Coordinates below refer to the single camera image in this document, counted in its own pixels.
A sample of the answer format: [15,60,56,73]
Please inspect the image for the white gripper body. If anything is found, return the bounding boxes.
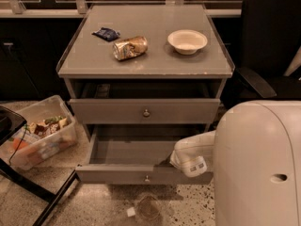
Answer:
[169,131,215,178]

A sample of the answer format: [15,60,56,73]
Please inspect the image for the grey drawer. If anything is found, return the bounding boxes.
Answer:
[69,82,221,125]
[76,124,213,185]

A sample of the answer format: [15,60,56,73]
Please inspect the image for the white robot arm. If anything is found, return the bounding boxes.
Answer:
[170,100,301,226]

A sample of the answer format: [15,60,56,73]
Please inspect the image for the grey top drawer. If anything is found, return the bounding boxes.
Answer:
[69,82,221,125]

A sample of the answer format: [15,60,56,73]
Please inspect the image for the grey drawer cabinet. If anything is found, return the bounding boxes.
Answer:
[55,4,236,143]

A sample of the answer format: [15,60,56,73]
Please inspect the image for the dark object in top drawer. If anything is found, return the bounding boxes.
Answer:
[95,84,110,99]

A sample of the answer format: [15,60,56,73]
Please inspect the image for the white paper bowl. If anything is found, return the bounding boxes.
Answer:
[167,29,208,55]

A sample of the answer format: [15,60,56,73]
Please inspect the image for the crushed gold chip bag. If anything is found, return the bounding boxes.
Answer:
[113,36,148,61]

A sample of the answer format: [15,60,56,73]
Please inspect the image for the snack items in bin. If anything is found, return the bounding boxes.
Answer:
[12,116,69,150]

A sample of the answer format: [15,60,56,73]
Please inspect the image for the clear plastic storage bin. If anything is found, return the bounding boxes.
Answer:
[0,95,77,170]

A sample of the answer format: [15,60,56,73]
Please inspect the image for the blue snack packet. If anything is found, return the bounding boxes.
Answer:
[93,27,120,41]

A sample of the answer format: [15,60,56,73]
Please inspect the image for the black office chair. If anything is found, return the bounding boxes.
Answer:
[221,0,301,108]

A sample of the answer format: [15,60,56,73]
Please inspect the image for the black table stand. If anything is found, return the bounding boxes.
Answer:
[0,106,79,226]

